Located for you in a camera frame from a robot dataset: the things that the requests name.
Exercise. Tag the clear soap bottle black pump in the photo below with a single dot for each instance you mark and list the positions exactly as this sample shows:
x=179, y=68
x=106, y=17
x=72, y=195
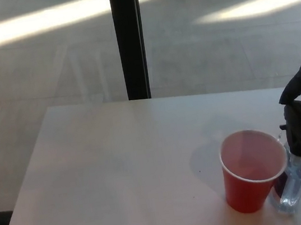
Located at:
x=295, y=181

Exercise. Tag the red plastic cup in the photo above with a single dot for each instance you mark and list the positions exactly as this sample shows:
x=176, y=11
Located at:
x=243, y=193

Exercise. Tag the black window frame post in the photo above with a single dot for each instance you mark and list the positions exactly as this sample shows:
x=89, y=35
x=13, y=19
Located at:
x=131, y=39

